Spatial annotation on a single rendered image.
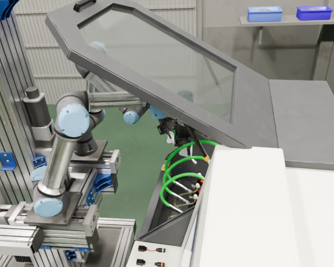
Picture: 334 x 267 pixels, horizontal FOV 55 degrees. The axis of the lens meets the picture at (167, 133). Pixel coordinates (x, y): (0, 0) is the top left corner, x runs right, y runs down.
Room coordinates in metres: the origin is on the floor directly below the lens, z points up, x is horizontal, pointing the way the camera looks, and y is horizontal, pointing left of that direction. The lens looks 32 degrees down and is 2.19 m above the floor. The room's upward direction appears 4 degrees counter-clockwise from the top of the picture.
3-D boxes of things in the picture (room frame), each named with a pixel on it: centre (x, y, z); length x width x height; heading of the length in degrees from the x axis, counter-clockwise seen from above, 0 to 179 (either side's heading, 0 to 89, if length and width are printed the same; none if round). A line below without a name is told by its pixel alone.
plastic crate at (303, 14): (3.69, -1.72, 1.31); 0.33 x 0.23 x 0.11; 81
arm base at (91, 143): (1.69, 0.52, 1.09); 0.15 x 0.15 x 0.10
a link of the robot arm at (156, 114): (1.28, 0.01, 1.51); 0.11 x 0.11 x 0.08; 19
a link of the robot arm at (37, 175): (1.20, 0.59, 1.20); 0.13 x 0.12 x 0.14; 19
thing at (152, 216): (1.34, 0.08, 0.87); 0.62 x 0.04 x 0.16; 166
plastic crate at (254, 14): (3.77, -1.19, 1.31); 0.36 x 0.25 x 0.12; 81
